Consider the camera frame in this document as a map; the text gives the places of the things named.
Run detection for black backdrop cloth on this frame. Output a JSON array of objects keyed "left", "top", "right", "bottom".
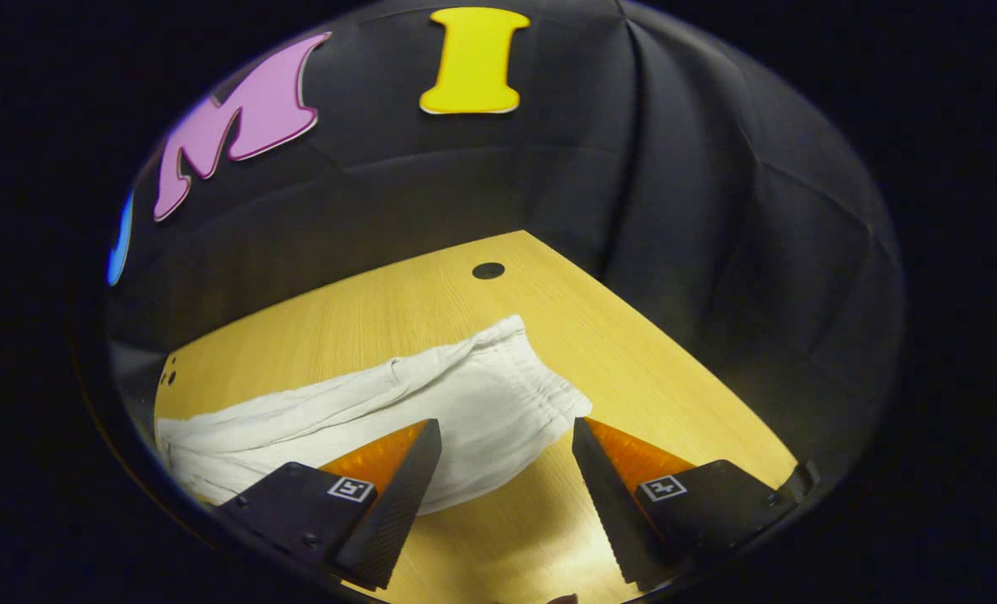
[{"left": 104, "top": 0, "right": 908, "bottom": 504}]

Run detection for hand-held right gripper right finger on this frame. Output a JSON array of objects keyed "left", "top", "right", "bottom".
[{"left": 572, "top": 416, "right": 819, "bottom": 589}]

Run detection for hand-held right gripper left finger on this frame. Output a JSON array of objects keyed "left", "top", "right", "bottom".
[{"left": 216, "top": 419, "right": 443, "bottom": 591}]

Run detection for white jeans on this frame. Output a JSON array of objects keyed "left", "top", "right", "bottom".
[{"left": 156, "top": 315, "right": 592, "bottom": 515}]

